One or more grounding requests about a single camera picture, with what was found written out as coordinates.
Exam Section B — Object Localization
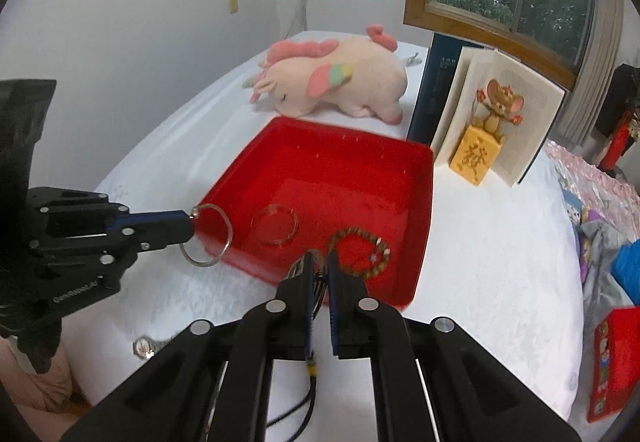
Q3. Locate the beige curtain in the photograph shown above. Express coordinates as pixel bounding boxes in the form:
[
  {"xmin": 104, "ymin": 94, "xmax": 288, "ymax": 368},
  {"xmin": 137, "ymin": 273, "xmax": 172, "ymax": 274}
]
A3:
[{"xmin": 554, "ymin": 0, "xmax": 627, "ymax": 154}]

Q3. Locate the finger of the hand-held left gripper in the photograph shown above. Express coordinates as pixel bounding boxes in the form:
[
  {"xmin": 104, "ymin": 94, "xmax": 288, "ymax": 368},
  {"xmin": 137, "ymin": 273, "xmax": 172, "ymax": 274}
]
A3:
[
  {"xmin": 107, "ymin": 209, "xmax": 198, "ymax": 229},
  {"xmin": 120, "ymin": 221, "xmax": 197, "ymax": 254}
]

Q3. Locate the black cord yellow pendant necklace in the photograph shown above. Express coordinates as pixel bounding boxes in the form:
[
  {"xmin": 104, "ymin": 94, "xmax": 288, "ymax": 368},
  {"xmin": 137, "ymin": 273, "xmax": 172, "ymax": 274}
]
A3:
[{"xmin": 265, "ymin": 252, "xmax": 332, "ymax": 429}]

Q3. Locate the red tin tray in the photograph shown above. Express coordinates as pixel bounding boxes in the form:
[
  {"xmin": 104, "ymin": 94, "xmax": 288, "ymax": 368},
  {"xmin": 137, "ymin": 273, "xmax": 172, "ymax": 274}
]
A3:
[{"xmin": 194, "ymin": 116, "xmax": 435, "ymax": 308}]

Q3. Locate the dark figure with red cloth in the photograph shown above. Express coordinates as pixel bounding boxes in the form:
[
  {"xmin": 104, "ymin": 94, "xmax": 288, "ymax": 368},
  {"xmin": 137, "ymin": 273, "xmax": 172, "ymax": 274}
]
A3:
[{"xmin": 594, "ymin": 63, "xmax": 640, "ymax": 174}]

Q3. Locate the silver wrist watch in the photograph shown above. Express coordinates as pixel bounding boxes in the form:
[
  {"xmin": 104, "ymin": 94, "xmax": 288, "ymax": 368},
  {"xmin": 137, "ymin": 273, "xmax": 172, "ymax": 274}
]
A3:
[{"xmin": 132, "ymin": 335, "xmax": 177, "ymax": 361}]

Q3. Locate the blue padded bag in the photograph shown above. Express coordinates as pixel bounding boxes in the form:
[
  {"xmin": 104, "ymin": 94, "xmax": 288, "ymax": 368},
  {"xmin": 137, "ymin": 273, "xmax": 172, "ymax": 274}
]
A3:
[{"xmin": 613, "ymin": 239, "xmax": 640, "ymax": 308}]

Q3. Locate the silver ring bangle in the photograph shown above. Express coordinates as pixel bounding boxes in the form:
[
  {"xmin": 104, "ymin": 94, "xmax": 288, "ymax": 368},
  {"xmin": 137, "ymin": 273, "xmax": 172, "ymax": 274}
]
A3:
[{"xmin": 179, "ymin": 203, "xmax": 234, "ymax": 267}]

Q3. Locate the pink quilt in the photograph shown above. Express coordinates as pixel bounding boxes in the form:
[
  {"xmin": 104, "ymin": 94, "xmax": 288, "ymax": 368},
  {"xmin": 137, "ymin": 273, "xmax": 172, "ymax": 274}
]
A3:
[{"xmin": 544, "ymin": 139, "xmax": 640, "ymax": 243}]

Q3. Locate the wooden bead bracelet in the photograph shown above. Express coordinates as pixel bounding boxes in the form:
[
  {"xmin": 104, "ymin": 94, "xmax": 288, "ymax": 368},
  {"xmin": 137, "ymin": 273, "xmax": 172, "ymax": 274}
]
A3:
[{"xmin": 327, "ymin": 227, "xmax": 392, "ymax": 281}]

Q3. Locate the red cartoon box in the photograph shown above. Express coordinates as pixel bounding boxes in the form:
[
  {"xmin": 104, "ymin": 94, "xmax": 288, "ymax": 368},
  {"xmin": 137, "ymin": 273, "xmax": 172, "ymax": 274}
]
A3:
[{"xmin": 585, "ymin": 305, "xmax": 640, "ymax": 425}]

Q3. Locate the grey cloth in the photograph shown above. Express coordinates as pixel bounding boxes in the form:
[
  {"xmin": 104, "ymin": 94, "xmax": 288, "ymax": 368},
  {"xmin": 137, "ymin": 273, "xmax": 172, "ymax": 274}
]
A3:
[{"xmin": 576, "ymin": 216, "xmax": 637, "ymax": 325}]

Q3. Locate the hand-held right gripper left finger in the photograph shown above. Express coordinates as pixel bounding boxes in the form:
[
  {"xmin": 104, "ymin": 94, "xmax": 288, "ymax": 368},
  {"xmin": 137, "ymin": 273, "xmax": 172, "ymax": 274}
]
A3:
[{"xmin": 60, "ymin": 250, "xmax": 318, "ymax": 442}]

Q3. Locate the pink unicorn plush toy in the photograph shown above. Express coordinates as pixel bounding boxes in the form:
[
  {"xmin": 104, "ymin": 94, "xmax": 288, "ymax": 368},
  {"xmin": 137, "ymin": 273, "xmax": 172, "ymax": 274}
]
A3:
[{"xmin": 243, "ymin": 24, "xmax": 409, "ymax": 126}]

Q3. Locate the mouse figurine on yellow block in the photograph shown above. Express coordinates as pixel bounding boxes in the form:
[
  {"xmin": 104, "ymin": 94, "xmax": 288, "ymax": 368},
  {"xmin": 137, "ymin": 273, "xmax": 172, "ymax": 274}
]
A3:
[{"xmin": 449, "ymin": 78, "xmax": 526, "ymax": 187}]

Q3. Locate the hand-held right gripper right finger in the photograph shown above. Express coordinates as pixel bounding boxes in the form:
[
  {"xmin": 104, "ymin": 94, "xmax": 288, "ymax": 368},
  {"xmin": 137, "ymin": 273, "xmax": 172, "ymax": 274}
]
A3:
[{"xmin": 328, "ymin": 252, "xmax": 582, "ymax": 442}]

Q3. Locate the person's left forearm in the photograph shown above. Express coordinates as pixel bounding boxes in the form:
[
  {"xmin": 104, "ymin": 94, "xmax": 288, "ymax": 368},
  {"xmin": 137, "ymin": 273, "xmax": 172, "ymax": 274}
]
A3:
[{"xmin": 0, "ymin": 336, "xmax": 77, "ymax": 419}]

